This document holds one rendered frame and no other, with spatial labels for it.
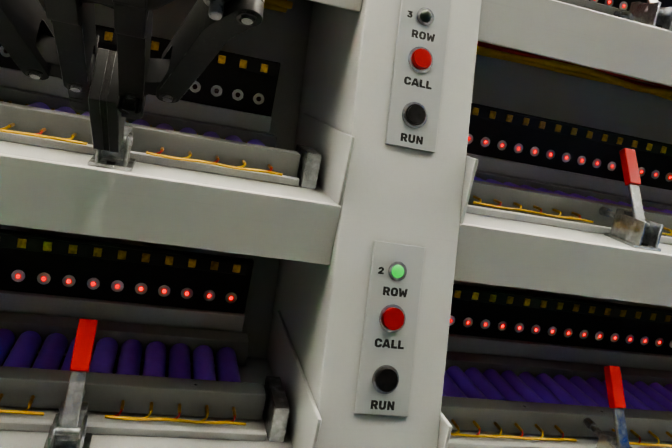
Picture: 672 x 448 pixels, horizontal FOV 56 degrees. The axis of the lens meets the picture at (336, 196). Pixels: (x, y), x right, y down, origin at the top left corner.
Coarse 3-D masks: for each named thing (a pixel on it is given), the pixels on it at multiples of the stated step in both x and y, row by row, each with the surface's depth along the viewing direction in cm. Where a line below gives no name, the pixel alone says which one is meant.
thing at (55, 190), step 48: (0, 144) 42; (336, 144) 48; (0, 192) 40; (48, 192) 40; (96, 192) 41; (144, 192) 42; (192, 192) 43; (240, 192) 43; (288, 192) 46; (336, 192) 46; (144, 240) 42; (192, 240) 43; (240, 240) 44; (288, 240) 45
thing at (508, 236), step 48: (480, 144) 68; (528, 144) 70; (576, 144) 71; (624, 144) 72; (480, 192) 56; (528, 192) 57; (576, 192) 69; (624, 192) 73; (480, 240) 49; (528, 240) 50; (576, 240) 51; (624, 240) 54; (528, 288) 50; (576, 288) 52; (624, 288) 53
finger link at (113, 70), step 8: (112, 56) 33; (112, 64) 33; (112, 72) 33; (112, 80) 32; (112, 88) 32; (104, 96) 32; (112, 96) 32; (104, 104) 32; (112, 104) 32; (104, 112) 33; (112, 112) 33; (120, 112) 34; (104, 120) 34; (112, 120) 34; (120, 120) 35; (112, 128) 35; (120, 128) 36; (112, 136) 36; (120, 136) 37; (112, 144) 37; (120, 144) 38
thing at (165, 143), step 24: (0, 120) 44; (24, 120) 45; (48, 120) 45; (72, 120) 45; (144, 144) 47; (168, 144) 48; (192, 144) 48; (216, 144) 48; (240, 144) 49; (240, 168) 47; (264, 168) 50; (288, 168) 50
